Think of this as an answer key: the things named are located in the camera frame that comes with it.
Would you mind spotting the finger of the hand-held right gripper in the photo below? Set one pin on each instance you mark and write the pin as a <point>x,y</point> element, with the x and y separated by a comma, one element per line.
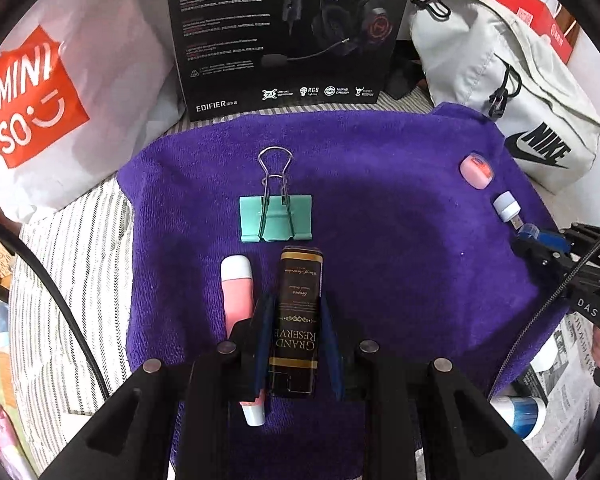
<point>532,255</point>
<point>547,237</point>

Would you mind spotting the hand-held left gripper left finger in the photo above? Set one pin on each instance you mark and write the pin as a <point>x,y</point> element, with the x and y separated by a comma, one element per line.
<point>264,340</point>

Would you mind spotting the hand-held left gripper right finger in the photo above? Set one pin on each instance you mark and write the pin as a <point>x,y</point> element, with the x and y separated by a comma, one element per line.
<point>332,355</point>

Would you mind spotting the black box gold trim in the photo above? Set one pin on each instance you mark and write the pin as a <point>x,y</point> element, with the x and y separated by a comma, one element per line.
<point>295,320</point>

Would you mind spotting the small white plug-in light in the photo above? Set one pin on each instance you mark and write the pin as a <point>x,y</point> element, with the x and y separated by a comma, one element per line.
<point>505,205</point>

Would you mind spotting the pink tube white cap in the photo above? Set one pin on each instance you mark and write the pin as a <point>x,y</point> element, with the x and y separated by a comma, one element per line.
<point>237,290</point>

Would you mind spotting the green binder clip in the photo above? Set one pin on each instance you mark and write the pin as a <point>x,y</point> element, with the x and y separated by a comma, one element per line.
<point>275,220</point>

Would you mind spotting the newspaper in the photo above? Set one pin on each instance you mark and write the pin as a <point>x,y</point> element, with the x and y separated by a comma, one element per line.
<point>575,340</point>

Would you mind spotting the purple towel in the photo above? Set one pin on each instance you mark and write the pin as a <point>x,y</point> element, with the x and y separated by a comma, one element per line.
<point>380,260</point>

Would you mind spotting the white and blue bottle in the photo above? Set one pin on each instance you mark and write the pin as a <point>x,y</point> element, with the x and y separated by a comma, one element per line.
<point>522,412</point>

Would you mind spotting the grey waist bag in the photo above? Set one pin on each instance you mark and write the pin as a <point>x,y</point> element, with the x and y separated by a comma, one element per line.
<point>480,60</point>

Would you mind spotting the red box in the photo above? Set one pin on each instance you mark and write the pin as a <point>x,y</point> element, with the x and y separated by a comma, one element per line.
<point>555,30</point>

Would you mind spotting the black headset box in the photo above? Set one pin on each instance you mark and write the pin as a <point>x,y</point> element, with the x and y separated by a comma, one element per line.
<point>230,35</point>

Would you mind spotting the white plastic shopping bag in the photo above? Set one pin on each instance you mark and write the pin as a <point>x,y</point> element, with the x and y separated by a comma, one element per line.
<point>105,60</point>

